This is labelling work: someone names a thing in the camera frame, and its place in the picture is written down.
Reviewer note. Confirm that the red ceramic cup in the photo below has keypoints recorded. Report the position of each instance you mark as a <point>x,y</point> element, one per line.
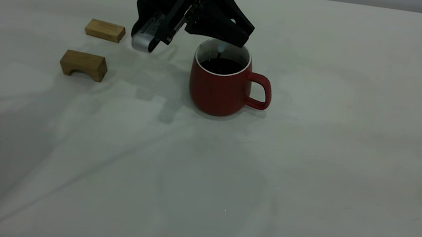
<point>215,91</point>

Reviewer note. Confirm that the flat wooden block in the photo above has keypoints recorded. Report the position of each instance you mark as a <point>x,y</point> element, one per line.
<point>105,30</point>

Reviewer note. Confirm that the arched wooden block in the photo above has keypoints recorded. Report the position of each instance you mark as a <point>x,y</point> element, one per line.
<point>84,62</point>

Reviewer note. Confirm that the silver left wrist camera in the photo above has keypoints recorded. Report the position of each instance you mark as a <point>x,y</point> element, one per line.
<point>145,36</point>

